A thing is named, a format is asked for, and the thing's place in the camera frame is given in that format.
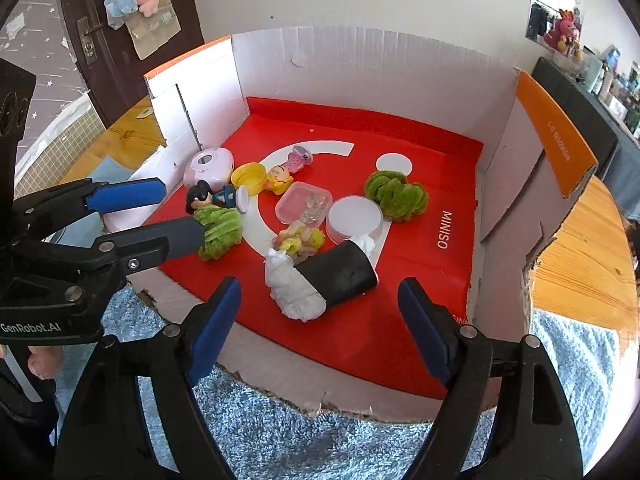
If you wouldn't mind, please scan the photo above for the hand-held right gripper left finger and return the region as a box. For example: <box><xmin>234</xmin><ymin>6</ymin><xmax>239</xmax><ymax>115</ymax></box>
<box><xmin>52</xmin><ymin>276</ymin><xmax>243</xmax><ymax>480</ymax></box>

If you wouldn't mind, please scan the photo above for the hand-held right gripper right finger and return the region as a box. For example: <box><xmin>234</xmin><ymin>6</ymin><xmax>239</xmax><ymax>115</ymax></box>
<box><xmin>397</xmin><ymin>276</ymin><xmax>586</xmax><ymax>480</ymax></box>

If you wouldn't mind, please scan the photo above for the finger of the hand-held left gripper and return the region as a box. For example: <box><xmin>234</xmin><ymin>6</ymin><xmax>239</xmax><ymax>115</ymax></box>
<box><xmin>45</xmin><ymin>217</ymin><xmax>206</xmax><ymax>276</ymax></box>
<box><xmin>15</xmin><ymin>176</ymin><xmax>167</xmax><ymax>226</ymax></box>

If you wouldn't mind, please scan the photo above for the black-haired boy figurine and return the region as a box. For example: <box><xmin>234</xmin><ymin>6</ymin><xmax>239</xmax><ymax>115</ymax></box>
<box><xmin>185</xmin><ymin>178</ymin><xmax>249</xmax><ymax>217</ymax></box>

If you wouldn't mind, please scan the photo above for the green fuzzy toy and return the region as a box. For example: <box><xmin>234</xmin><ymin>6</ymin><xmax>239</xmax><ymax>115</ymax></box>
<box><xmin>362</xmin><ymin>170</ymin><xmax>430</xmax><ymax>223</ymax></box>
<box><xmin>192</xmin><ymin>206</ymin><xmax>245</xmax><ymax>262</ymax></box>

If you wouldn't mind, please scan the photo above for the pink rounded gadget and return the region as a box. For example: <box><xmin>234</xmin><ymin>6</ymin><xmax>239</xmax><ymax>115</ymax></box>
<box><xmin>182</xmin><ymin>147</ymin><xmax>236</xmax><ymax>188</ymax></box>

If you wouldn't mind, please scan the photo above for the black white sushi plush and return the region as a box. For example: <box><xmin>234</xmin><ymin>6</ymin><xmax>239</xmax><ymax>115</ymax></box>
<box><xmin>263</xmin><ymin>234</ymin><xmax>379</xmax><ymax>323</ymax></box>

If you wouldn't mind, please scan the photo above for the white round lid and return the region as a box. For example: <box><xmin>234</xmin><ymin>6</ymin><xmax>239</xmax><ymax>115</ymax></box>
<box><xmin>325</xmin><ymin>196</ymin><xmax>385</xmax><ymax>243</ymax></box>

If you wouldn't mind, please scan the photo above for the clear square plastic box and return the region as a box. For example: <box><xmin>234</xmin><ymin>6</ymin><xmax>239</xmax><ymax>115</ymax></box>
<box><xmin>275</xmin><ymin>182</ymin><xmax>333</xmax><ymax>226</ymax></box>

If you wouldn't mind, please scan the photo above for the girl figurine pink dress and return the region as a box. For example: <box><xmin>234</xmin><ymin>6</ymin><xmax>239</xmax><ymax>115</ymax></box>
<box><xmin>263</xmin><ymin>145</ymin><xmax>315</xmax><ymax>196</ymax></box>

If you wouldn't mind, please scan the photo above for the orange cardboard box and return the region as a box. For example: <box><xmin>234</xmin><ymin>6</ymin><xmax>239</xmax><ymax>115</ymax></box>
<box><xmin>102</xmin><ymin>25</ymin><xmax>600</xmax><ymax>423</ymax></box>

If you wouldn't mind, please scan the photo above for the person's left hand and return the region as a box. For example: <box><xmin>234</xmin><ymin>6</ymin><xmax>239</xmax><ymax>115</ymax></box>
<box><xmin>27</xmin><ymin>346</ymin><xmax>67</xmax><ymax>382</ymax></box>

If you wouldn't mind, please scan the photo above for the red printed liner sheet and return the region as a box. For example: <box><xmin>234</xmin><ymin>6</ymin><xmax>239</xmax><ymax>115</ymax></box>
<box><xmin>145</xmin><ymin>96</ymin><xmax>485</xmax><ymax>401</ymax></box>

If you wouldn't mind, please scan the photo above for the blue fluffy towel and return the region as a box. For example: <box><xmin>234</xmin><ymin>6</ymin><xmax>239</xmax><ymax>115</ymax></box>
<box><xmin>50</xmin><ymin>157</ymin><xmax>621</xmax><ymax>480</ymax></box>

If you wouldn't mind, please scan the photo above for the clear plastic bag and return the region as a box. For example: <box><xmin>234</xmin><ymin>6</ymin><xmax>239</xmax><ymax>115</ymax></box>
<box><xmin>125</xmin><ymin>7</ymin><xmax>182</xmax><ymax>61</ymax></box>

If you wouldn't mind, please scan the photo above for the row of bottles and jars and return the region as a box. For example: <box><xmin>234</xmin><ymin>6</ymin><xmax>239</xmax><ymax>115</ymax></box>
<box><xmin>570</xmin><ymin>45</ymin><xmax>640</xmax><ymax>136</ymax></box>

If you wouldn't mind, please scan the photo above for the pink plush doll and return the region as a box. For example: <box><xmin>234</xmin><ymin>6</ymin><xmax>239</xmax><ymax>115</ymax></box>
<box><xmin>542</xmin><ymin>7</ymin><xmax>583</xmax><ymax>56</ymax></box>

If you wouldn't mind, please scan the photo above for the metal door handle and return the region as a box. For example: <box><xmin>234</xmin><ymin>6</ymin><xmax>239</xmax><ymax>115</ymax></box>
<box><xmin>76</xmin><ymin>16</ymin><xmax>104</xmax><ymax>67</ymax></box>

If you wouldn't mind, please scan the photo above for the wall mirror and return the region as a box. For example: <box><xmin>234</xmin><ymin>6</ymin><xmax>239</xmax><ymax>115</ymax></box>
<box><xmin>525</xmin><ymin>0</ymin><xmax>586</xmax><ymax>53</ymax></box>

